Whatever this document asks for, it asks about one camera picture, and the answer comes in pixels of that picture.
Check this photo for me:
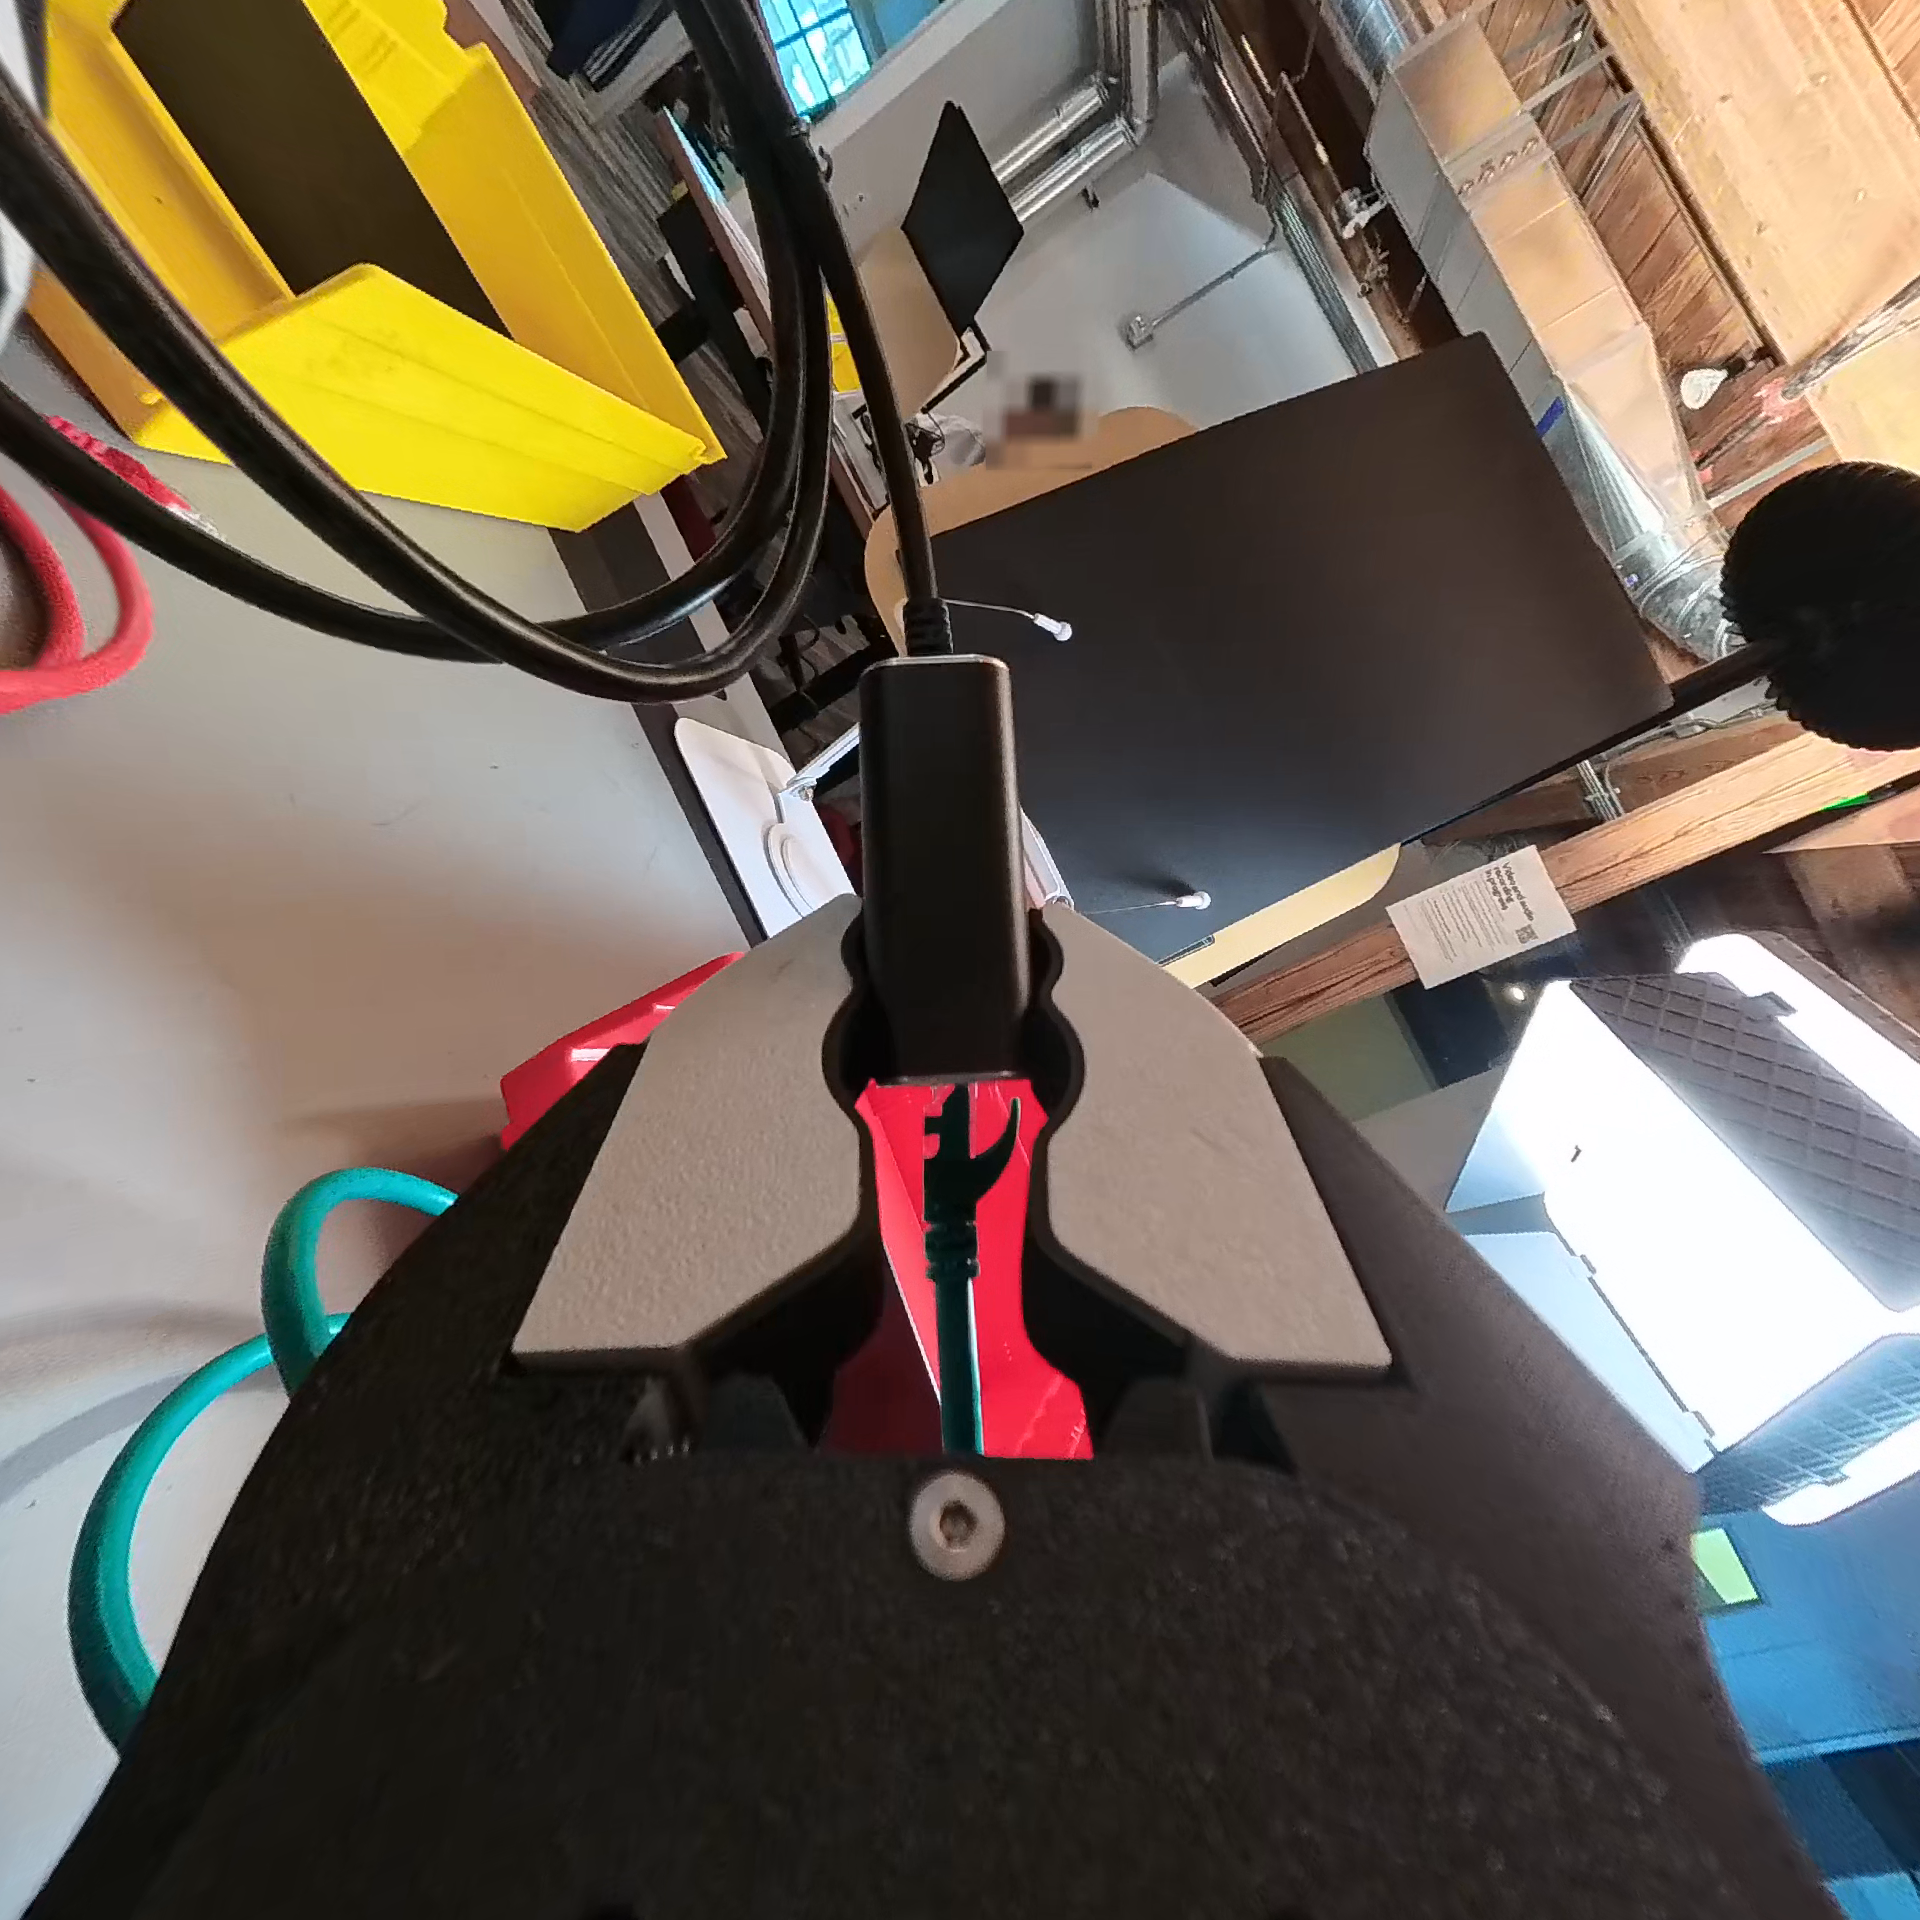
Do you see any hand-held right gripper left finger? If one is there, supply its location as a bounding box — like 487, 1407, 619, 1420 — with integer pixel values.
510, 895, 888, 1445

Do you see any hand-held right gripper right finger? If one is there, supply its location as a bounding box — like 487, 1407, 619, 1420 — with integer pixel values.
1019, 900, 1400, 1451

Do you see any red plastic bin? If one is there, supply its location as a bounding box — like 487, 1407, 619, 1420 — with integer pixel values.
498, 951, 1097, 1461

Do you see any black ethernet splitter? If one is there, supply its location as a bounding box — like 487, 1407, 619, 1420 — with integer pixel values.
857, 653, 1038, 1086

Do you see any green ethernet cable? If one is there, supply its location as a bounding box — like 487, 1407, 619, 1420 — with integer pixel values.
65, 1080, 1038, 1751

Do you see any black ethernet cable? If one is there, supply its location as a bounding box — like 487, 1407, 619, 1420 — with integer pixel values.
0, 0, 964, 707

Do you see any red ethernet cable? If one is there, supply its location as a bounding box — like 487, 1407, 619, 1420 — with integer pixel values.
0, 411, 157, 720

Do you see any yellow plastic bin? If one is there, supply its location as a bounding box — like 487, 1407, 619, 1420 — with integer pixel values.
26, 0, 727, 533

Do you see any white paper notice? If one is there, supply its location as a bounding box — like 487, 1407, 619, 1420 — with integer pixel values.
1385, 843, 1578, 989

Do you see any wooden beam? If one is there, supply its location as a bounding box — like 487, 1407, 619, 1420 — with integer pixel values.
1206, 734, 1920, 1046

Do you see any small black panel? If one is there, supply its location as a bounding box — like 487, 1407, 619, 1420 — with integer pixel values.
899, 102, 1027, 326

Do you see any window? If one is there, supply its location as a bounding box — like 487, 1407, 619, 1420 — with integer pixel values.
755, 0, 873, 123

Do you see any silver rectangular duct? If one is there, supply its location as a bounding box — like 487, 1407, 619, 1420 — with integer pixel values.
1364, 14, 1714, 498

